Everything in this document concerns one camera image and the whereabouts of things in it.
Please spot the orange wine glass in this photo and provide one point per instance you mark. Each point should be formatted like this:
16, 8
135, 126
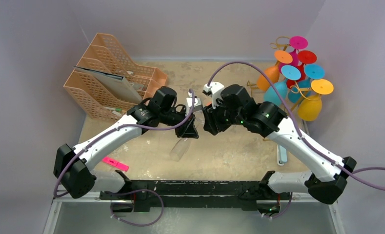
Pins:
273, 72

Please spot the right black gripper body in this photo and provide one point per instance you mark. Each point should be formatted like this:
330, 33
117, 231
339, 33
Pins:
210, 119

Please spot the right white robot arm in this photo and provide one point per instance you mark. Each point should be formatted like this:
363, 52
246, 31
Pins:
232, 105

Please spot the yellow wine glass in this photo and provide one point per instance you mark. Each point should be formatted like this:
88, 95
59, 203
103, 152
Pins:
311, 106

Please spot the blue wine glass front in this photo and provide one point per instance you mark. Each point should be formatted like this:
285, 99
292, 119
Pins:
278, 91

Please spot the grey folder in organizer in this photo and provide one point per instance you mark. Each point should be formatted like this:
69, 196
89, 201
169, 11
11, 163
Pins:
117, 85

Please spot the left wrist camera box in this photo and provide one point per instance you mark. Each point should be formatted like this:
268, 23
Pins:
193, 103

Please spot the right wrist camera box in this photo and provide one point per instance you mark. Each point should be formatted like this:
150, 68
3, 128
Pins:
214, 90

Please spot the clear wine glass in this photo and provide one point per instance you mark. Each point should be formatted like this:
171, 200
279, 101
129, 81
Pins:
183, 144

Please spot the gold wire glass rack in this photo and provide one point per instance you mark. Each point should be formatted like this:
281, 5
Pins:
282, 43

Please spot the pink plastic clip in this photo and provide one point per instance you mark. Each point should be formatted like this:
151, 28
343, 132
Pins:
115, 163

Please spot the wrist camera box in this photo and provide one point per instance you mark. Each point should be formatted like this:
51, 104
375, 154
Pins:
214, 90
193, 103

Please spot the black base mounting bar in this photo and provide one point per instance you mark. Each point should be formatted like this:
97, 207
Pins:
244, 195

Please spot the orange plastic file organizer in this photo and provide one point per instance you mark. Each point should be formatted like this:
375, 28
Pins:
106, 54

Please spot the magenta wine glass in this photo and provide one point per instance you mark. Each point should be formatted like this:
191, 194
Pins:
298, 43

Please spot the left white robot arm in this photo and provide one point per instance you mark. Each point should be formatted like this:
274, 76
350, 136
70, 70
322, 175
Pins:
73, 165

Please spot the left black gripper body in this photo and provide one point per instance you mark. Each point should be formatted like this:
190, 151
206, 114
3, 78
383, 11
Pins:
171, 118

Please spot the red wine glass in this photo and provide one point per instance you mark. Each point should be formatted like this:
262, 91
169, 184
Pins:
305, 57

